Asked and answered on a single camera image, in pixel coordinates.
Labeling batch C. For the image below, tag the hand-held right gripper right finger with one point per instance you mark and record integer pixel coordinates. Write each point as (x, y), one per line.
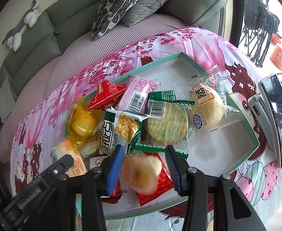
(174, 170)

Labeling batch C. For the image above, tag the grey pillow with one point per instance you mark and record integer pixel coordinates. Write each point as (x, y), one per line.
(150, 2)

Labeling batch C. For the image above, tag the pale yellow bun packet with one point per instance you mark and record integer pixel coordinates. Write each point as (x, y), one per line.
(138, 173)

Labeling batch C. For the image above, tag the orange box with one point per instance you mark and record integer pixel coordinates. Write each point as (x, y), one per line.
(281, 55)

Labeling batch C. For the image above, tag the green white snack packet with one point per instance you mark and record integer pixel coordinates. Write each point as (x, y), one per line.
(120, 130)

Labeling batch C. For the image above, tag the black metal chair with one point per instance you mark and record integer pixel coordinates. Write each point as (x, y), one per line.
(258, 16)

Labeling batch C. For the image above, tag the smartphone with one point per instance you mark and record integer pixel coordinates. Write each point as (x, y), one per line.
(277, 115)

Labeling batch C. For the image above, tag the grey green sofa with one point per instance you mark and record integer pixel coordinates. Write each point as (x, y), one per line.
(59, 28)

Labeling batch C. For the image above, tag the black window frame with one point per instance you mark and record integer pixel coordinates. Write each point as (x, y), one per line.
(239, 9)

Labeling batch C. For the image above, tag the small white panda packet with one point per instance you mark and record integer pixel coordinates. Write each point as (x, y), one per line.
(96, 162)

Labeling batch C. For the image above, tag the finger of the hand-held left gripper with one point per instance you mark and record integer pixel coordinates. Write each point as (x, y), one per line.
(56, 167)

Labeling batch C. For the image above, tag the round cracker clear packet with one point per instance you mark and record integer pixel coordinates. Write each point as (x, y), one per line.
(167, 125)

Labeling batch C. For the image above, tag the white cream snack packet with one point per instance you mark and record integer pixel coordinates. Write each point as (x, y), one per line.
(90, 146)

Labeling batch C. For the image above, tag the small red snack packet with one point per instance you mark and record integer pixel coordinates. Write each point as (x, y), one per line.
(104, 95)

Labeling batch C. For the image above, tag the long red patterned packet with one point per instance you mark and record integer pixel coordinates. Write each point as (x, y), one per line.
(160, 192)

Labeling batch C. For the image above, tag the grey phone stand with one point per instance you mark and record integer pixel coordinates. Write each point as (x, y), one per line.
(258, 110)

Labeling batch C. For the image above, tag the pink snack packet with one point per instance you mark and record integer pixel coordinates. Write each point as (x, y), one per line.
(136, 93)

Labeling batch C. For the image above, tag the pink printed blanket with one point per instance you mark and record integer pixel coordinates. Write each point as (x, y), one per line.
(198, 43)

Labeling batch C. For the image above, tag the clear bun packet yellow label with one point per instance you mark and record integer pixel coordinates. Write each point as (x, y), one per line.
(208, 110)

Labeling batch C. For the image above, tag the yellow cake packet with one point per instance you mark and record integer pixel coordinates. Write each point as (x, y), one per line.
(83, 122)

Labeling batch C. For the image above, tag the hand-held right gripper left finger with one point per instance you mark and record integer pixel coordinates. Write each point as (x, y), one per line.
(114, 170)

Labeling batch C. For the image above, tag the pink sofa cover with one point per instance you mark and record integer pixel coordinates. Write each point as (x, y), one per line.
(83, 53)

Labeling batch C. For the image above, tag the dark green snack packet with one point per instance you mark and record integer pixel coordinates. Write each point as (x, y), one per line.
(163, 95)

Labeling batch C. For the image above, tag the beige orange snack packet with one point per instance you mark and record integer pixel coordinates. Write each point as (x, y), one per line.
(68, 154)

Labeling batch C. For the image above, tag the grey white plush toy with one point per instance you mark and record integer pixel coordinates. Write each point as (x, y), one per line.
(23, 26)

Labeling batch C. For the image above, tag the teal cardboard box tray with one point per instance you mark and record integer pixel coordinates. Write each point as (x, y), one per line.
(227, 144)

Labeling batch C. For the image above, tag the black white patterned pillow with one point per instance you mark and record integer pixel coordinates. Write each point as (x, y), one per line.
(116, 7)

